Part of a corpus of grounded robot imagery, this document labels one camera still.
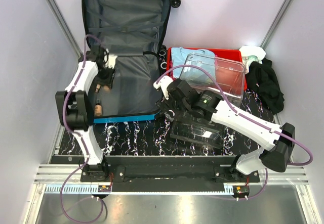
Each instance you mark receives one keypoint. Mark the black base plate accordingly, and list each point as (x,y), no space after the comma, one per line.
(99,173)

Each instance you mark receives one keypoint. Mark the BB cream bottle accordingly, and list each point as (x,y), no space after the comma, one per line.
(98,108)

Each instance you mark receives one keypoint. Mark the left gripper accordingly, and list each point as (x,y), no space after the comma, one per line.
(109,81)

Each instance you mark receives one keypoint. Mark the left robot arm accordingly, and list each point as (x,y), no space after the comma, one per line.
(75,110)

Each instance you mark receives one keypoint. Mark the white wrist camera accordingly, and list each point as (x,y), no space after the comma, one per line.
(111,61)
(162,85)

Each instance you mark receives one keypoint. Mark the light blue t-shirt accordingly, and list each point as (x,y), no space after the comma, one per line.
(182,57)

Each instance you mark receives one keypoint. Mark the red plastic bin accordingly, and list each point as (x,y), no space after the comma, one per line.
(227,54)

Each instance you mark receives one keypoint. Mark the blue hard-shell suitcase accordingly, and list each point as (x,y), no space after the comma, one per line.
(134,30)

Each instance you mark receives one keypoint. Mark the black cloth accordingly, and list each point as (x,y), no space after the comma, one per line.
(262,79)

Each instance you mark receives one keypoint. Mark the white cloth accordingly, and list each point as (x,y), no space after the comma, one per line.
(251,54)

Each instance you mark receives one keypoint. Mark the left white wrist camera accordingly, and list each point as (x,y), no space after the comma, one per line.
(111,61)

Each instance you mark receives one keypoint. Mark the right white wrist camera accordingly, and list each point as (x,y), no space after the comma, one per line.
(162,85)

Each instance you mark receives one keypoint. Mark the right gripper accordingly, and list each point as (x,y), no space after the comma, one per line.
(162,104)

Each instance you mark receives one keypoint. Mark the clear plastic container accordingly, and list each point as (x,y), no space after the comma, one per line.
(198,131)

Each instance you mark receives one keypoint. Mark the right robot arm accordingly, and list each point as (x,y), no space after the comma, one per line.
(275,141)

